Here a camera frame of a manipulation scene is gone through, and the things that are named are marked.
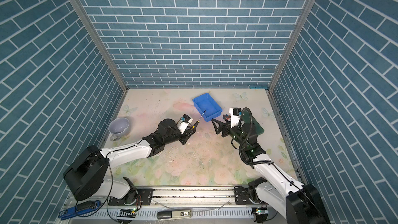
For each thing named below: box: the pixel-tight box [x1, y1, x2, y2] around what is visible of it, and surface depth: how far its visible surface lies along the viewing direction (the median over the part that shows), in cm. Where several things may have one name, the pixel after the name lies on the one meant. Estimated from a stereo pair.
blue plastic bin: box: [192, 92, 223, 123], surface depth 111 cm
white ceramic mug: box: [108, 117, 131, 142], surface depth 95 cm
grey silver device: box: [156, 209, 192, 220], surface depth 68 cm
